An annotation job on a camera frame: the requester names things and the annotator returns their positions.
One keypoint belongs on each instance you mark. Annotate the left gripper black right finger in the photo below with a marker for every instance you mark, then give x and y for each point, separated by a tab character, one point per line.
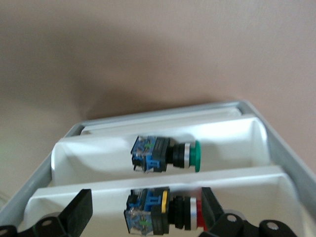
213	214

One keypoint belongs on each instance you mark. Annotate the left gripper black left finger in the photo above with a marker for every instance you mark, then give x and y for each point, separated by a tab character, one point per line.
79	212

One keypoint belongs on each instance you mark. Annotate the white plastic drawer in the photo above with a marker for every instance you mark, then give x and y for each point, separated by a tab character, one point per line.
98	197
98	153

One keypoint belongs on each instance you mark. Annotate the red push button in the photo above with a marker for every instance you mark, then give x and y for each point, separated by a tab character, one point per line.
160	212

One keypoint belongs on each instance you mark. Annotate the green push button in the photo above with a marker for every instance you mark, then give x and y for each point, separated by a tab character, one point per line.
160	153

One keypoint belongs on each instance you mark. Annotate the white drawer cabinet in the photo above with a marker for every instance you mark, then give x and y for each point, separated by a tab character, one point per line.
284	148

